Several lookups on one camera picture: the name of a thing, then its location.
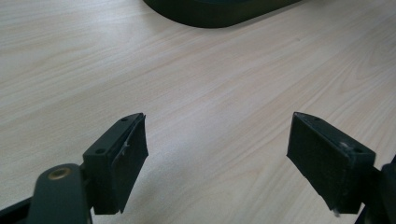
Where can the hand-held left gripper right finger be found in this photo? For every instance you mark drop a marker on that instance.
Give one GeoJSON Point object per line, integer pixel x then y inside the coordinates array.
{"type": "Point", "coordinates": [327, 161]}

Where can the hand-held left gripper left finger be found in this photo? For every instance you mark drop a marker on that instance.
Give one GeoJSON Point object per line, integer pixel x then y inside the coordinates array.
{"type": "Point", "coordinates": [124, 174]}

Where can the black oval tray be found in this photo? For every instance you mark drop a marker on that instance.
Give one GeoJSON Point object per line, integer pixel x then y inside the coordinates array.
{"type": "Point", "coordinates": [214, 14]}

